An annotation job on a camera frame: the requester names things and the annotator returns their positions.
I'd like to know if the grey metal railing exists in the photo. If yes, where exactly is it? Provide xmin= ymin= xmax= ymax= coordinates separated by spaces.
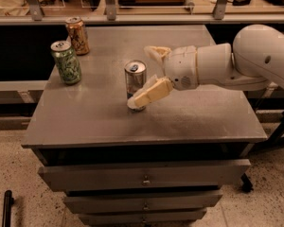
xmin=0 ymin=0 xmax=284 ymax=25

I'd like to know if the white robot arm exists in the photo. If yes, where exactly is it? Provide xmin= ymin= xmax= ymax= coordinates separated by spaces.
xmin=127 ymin=25 xmax=284 ymax=109

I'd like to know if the orange brown soda can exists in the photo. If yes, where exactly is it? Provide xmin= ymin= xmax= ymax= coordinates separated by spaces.
xmin=65 ymin=17 xmax=90 ymax=55

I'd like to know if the grey drawer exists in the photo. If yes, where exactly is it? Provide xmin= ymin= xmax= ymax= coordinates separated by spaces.
xmin=64 ymin=190 xmax=222 ymax=214
xmin=39 ymin=159 xmax=250 ymax=191
xmin=79 ymin=208 xmax=207 ymax=226

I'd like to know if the green soda can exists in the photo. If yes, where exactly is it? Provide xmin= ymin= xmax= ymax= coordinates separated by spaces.
xmin=50 ymin=41 xmax=81 ymax=85

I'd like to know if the black pole on floor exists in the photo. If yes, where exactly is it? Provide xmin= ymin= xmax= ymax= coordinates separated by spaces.
xmin=2 ymin=190 xmax=14 ymax=227

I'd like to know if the bottom grey drawer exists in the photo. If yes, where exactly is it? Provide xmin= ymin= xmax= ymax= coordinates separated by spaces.
xmin=79 ymin=208 xmax=207 ymax=226

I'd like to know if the top grey drawer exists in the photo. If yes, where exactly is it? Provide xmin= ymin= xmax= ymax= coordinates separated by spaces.
xmin=39 ymin=159 xmax=250 ymax=191

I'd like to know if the black caster wheel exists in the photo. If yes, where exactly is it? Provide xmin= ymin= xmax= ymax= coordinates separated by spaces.
xmin=241 ymin=174 xmax=253 ymax=193

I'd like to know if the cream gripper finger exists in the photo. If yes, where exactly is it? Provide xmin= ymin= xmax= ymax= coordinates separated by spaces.
xmin=144 ymin=45 xmax=171 ymax=64
xmin=127 ymin=75 xmax=173 ymax=109

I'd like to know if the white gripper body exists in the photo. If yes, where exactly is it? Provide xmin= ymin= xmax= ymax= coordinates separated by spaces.
xmin=164 ymin=45 xmax=199 ymax=91

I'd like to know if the middle grey drawer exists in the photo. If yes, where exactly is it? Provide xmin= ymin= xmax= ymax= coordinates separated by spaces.
xmin=64 ymin=190 xmax=222 ymax=214

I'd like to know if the silver blue redbull can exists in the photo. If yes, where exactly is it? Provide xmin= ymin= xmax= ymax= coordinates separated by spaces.
xmin=124 ymin=59 xmax=148 ymax=113

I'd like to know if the grey drawer cabinet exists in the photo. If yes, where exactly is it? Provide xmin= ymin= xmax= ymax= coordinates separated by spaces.
xmin=21 ymin=24 xmax=268 ymax=227

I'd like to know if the black stand leg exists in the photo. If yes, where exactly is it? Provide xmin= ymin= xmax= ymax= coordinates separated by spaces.
xmin=255 ymin=112 xmax=284 ymax=150

